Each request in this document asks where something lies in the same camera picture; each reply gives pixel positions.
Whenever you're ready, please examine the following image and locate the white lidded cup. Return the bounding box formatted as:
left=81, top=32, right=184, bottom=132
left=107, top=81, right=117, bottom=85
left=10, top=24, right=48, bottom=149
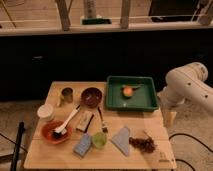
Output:
left=37, top=104, right=54, bottom=121

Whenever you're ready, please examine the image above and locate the blue sponge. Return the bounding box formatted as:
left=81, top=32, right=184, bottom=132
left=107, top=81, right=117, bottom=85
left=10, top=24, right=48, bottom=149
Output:
left=73, top=134, right=91, bottom=157

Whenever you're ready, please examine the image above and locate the purple bowl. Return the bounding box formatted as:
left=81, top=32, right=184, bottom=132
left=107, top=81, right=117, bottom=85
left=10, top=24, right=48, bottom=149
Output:
left=81, top=87, right=102, bottom=108

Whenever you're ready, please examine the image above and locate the black pole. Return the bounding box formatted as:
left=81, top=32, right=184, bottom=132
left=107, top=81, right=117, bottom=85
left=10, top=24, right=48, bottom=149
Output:
left=10, top=122, right=25, bottom=171

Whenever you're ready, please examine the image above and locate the orange bowl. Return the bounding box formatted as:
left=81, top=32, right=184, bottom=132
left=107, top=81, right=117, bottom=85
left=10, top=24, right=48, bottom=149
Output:
left=40, top=120, right=72, bottom=145

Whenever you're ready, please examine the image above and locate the metal cup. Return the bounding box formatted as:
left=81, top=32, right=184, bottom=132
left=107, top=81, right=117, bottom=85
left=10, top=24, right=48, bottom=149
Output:
left=61, top=87, right=73, bottom=103

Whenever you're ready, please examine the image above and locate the black cable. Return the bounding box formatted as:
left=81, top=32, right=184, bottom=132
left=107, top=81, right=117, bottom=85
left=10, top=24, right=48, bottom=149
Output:
left=168, top=132, right=213, bottom=171

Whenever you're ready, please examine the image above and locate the metal fork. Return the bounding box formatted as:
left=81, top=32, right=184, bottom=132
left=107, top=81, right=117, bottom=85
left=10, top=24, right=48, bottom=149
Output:
left=98, top=107, right=108, bottom=133

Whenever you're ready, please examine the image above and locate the green small cup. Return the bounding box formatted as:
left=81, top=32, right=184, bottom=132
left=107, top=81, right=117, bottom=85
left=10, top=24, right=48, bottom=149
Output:
left=92, top=132, right=107, bottom=149

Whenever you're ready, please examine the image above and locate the orange fruit with leaf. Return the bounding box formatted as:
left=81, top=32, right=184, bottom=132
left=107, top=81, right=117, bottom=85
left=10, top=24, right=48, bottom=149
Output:
left=122, top=85, right=140, bottom=98

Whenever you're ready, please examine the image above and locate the white handled brush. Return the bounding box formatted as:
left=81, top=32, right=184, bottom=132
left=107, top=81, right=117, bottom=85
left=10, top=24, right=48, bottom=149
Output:
left=53, top=106, right=80, bottom=139

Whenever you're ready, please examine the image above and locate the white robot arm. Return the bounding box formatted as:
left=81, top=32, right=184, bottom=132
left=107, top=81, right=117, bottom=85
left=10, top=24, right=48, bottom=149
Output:
left=158, top=62, right=213, bottom=127

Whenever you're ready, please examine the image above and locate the light blue towel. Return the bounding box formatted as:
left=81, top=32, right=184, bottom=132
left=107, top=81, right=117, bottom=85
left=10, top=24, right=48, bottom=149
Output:
left=111, top=126, right=130, bottom=156

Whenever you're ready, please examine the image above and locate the brown dried scraps pile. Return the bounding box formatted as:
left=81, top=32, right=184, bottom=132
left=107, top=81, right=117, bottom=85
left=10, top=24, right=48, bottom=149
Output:
left=129, top=133, right=156, bottom=153

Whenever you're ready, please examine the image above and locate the green plastic tray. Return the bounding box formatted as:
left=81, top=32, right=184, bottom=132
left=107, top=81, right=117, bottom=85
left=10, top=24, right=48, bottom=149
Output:
left=105, top=76, right=158, bottom=112

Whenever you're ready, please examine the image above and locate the green base stand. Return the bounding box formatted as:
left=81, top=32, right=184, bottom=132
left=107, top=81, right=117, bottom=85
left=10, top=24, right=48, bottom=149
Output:
left=82, top=18, right=111, bottom=25

